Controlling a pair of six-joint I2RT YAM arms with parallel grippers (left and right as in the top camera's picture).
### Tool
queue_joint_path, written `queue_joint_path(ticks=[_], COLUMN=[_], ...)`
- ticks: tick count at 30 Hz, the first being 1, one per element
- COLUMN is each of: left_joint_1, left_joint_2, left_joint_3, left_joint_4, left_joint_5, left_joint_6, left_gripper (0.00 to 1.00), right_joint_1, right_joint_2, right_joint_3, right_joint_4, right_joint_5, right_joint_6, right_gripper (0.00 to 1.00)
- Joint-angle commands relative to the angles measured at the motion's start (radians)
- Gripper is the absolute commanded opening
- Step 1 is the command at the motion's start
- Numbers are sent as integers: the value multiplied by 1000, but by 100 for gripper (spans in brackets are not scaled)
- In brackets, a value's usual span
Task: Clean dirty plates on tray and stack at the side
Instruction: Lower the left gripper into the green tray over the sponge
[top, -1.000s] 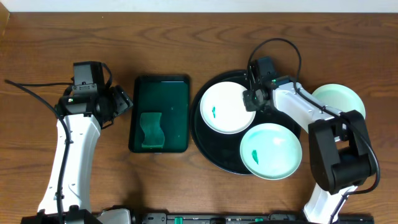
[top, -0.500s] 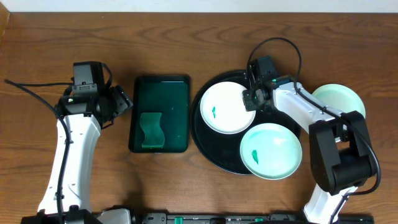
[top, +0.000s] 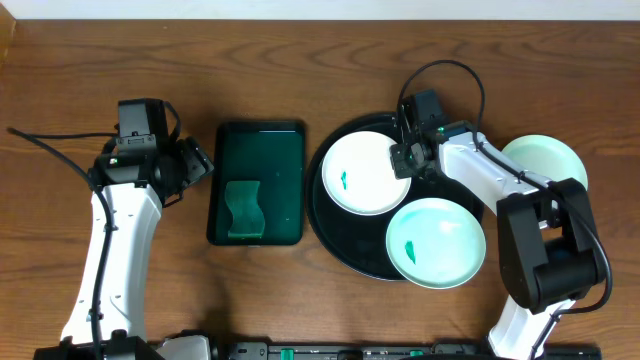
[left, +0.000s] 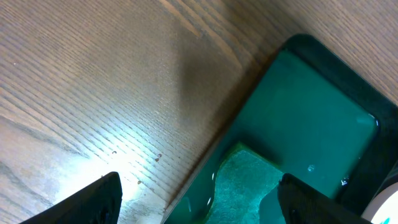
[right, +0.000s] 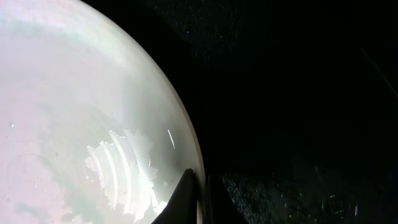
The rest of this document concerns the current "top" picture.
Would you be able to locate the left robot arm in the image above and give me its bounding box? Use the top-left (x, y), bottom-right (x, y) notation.
top-left (34, 179), bottom-right (214, 359)

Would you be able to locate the black round tray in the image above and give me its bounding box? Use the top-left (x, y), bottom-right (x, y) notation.
top-left (305, 113), bottom-right (484, 280)

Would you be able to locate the green plate bottom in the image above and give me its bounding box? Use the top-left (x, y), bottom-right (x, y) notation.
top-left (385, 198), bottom-right (486, 290)

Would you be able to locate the white plate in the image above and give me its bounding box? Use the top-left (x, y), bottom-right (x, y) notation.
top-left (321, 131), bottom-right (411, 216)

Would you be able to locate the green plate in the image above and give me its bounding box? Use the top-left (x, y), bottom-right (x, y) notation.
top-left (385, 198), bottom-right (486, 290)
top-left (502, 135), bottom-right (588, 189)

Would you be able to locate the black rectangular tray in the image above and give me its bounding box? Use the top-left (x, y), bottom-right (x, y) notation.
top-left (207, 121), bottom-right (305, 246)

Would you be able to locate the green scrubbing sponge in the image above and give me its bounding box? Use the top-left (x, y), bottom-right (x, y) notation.
top-left (224, 180), bottom-right (266, 239)

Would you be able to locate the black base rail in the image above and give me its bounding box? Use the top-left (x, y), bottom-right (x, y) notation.
top-left (224, 340), bottom-right (604, 360)

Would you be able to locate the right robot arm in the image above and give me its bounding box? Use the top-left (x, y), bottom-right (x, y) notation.
top-left (389, 122), bottom-right (613, 359)

